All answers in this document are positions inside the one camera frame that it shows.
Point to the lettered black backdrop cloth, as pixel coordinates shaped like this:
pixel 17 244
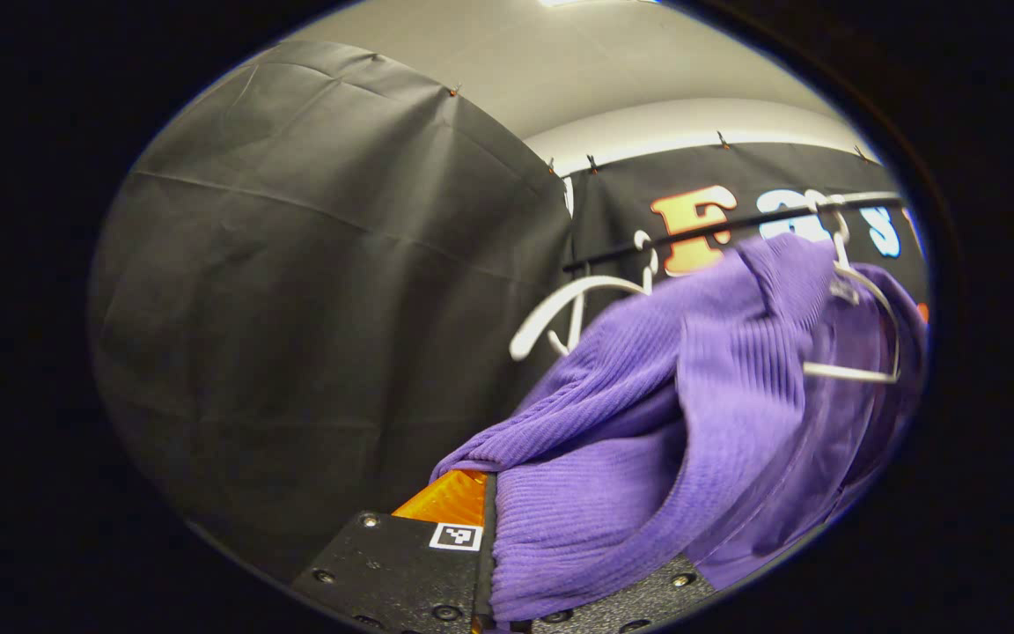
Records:
pixel 613 211

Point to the purple ribbed jacket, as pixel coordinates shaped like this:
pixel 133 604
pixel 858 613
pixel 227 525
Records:
pixel 648 423

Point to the black clothes rack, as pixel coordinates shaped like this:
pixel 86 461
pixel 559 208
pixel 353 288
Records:
pixel 648 248

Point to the white hanger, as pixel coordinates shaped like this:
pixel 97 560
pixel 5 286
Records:
pixel 560 304
pixel 850 373

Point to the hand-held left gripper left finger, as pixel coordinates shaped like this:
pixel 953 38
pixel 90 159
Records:
pixel 384 563

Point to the plain black backdrop cloth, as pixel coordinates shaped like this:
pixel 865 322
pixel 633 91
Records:
pixel 296 308

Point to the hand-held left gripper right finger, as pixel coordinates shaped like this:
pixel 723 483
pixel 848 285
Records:
pixel 639 600

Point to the row of small backdrop clips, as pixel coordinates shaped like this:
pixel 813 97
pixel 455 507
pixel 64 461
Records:
pixel 722 141

